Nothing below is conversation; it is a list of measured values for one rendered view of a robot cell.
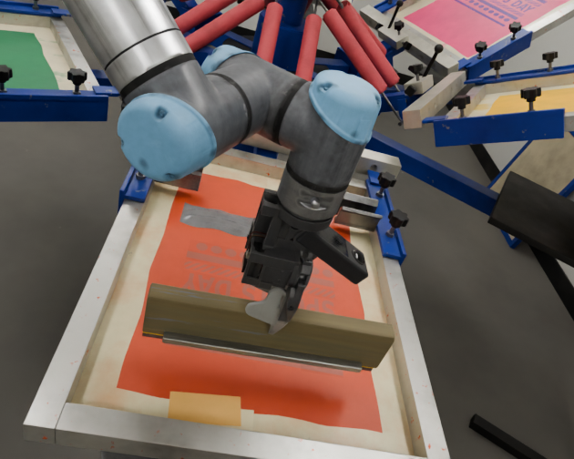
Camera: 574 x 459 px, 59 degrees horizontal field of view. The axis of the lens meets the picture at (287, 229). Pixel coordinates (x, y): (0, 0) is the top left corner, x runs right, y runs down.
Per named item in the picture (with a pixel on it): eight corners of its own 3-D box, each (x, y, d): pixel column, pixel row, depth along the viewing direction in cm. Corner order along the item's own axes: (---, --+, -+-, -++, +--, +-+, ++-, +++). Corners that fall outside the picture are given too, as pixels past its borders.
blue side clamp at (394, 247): (394, 278, 112) (406, 254, 108) (373, 273, 111) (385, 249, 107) (375, 201, 136) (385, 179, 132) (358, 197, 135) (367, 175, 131)
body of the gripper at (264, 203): (243, 249, 69) (265, 177, 62) (303, 261, 71) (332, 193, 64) (239, 288, 63) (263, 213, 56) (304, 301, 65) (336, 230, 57)
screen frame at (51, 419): (445, 499, 73) (458, 487, 71) (23, 440, 64) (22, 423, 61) (373, 196, 135) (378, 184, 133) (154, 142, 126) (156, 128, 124)
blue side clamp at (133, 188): (141, 223, 103) (145, 196, 99) (117, 218, 102) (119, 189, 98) (169, 151, 127) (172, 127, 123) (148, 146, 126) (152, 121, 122)
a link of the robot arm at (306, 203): (345, 165, 61) (352, 203, 55) (333, 195, 64) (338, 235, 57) (285, 149, 60) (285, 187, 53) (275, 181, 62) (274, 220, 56)
